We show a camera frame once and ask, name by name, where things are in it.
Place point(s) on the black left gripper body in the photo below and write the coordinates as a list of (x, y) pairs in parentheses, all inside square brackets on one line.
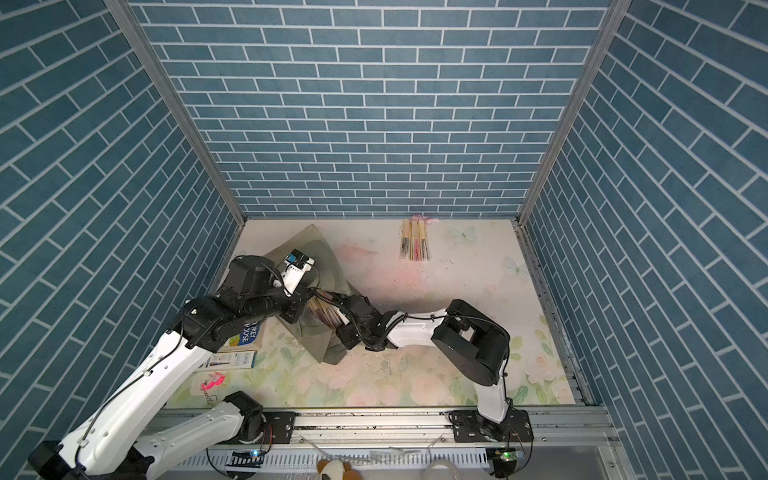
[(274, 294)]

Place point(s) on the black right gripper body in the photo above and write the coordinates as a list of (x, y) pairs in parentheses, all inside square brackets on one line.
[(353, 335)]

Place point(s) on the olive green canvas tote bag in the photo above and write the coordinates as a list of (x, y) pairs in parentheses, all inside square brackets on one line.
[(324, 279)]

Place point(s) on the black patterned bamboo folding fan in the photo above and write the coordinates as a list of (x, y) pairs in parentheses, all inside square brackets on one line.
[(405, 240)]

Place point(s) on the pink folding fan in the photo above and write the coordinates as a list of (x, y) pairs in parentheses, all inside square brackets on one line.
[(416, 239)]

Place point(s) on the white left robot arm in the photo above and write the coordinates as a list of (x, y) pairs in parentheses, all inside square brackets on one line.
[(111, 443)]

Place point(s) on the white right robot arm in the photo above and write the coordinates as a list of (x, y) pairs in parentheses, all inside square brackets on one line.
[(475, 344)]

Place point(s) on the pink striped fan in bag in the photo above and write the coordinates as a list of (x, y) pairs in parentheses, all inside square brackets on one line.
[(328, 314)]

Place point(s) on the blue illustrated book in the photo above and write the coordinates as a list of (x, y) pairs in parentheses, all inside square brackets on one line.
[(249, 339)]

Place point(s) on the white blue small box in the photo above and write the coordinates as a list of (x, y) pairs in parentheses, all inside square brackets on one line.
[(229, 361)]

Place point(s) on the brown plush toy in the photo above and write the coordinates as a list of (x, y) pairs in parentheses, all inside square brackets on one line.
[(336, 470)]

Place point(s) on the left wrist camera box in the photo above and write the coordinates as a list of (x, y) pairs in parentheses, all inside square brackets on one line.
[(297, 264)]

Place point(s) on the pink keychain toy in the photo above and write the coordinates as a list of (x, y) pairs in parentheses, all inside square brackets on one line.
[(213, 380)]

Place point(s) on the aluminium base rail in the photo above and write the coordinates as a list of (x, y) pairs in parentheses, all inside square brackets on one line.
[(577, 442)]

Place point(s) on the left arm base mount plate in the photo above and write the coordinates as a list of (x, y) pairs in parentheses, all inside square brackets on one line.
[(274, 428)]

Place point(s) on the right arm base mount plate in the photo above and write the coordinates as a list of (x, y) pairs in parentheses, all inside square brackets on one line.
[(489, 427)]

